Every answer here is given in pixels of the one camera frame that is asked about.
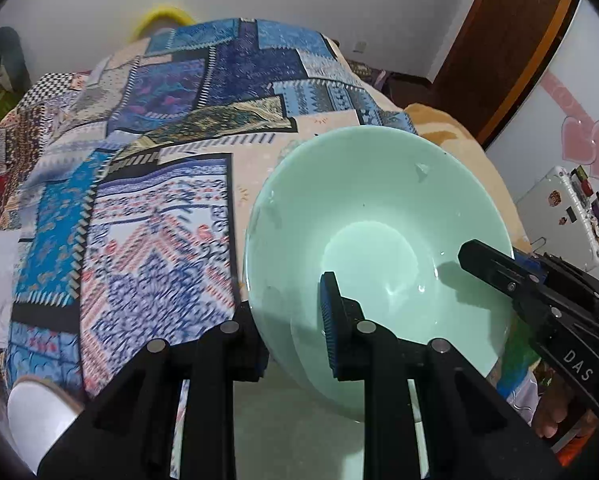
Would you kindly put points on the patchwork patterned bedspread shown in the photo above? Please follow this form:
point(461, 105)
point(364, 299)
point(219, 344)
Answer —
point(131, 186)

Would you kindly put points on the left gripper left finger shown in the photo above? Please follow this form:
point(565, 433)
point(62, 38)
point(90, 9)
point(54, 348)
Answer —
point(250, 356)

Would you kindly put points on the yellow curved tube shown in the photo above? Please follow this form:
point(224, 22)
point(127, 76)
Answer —
point(158, 18)

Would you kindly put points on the mint green plate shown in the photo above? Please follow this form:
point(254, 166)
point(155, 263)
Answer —
point(282, 432)

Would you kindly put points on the right hand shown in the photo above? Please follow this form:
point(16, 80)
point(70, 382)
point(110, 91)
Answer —
point(553, 407)

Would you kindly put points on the white stickered suitcase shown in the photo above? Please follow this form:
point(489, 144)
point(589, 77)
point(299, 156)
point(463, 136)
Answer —
point(560, 216)

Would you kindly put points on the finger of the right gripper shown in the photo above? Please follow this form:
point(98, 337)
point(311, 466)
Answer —
point(569, 281)
point(513, 277)

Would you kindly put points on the grey plush toy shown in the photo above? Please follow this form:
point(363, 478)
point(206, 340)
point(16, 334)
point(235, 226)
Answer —
point(14, 76)

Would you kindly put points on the brown wooden door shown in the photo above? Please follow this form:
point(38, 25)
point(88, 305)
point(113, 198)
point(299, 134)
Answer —
point(500, 49)

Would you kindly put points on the mint green bowl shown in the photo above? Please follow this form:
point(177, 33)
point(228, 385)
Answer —
point(387, 212)

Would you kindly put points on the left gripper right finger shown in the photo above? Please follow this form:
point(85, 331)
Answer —
point(340, 317)

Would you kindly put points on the pink ceramic bowl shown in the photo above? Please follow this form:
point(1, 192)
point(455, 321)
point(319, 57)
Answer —
point(39, 412)

